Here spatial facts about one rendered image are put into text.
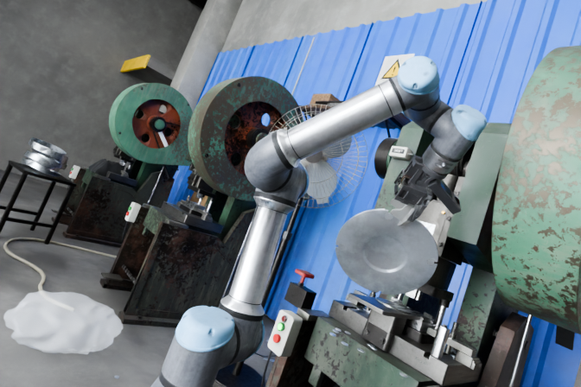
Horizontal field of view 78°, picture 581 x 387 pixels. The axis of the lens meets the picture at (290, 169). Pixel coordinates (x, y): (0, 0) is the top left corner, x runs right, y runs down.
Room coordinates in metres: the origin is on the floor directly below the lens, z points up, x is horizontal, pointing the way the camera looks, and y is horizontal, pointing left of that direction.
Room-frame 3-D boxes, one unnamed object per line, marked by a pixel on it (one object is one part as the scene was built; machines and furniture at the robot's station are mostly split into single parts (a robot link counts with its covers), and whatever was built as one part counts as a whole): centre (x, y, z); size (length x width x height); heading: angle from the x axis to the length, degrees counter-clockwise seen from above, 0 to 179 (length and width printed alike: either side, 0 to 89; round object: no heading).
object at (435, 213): (1.29, -0.55, 1.04); 0.17 x 0.15 x 0.30; 131
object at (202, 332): (0.83, 0.05, 0.62); 0.13 x 0.12 x 0.14; 152
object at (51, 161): (3.10, 1.97, 0.40); 0.45 x 0.40 x 0.79; 53
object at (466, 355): (1.19, -0.70, 0.76); 0.17 x 0.06 x 0.10; 41
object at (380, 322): (1.20, -0.45, 0.72); 0.25 x 0.14 x 0.14; 131
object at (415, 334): (1.32, -0.59, 0.72); 0.20 x 0.16 x 0.03; 41
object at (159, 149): (4.15, 1.49, 0.87); 1.53 x 0.99 x 1.74; 134
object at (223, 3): (5.82, 2.09, 2.15); 0.42 x 0.40 x 4.30; 131
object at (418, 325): (1.32, -0.58, 0.76); 0.15 x 0.09 x 0.05; 41
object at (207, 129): (2.86, 0.28, 0.87); 1.53 x 0.99 x 1.74; 129
